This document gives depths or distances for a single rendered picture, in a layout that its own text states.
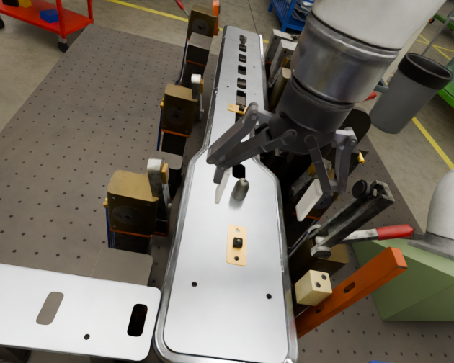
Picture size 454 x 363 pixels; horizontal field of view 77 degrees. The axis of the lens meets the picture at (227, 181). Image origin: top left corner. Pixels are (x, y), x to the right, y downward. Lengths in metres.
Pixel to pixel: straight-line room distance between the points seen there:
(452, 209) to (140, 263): 0.89
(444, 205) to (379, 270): 0.67
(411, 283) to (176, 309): 0.67
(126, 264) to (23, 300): 0.14
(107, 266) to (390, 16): 0.49
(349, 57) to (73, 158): 0.95
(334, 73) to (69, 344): 0.45
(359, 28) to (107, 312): 0.45
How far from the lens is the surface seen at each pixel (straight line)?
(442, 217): 1.09
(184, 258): 0.52
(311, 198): 0.44
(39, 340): 0.49
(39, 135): 1.19
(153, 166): 0.48
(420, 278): 0.94
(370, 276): 0.45
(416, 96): 3.54
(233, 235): 0.56
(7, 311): 0.51
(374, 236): 0.56
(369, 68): 0.29
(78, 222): 0.92
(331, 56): 0.28
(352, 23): 0.28
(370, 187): 0.45
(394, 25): 0.28
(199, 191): 0.61
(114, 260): 0.54
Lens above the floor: 1.46
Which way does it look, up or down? 45 degrees down
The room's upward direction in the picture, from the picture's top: 21 degrees clockwise
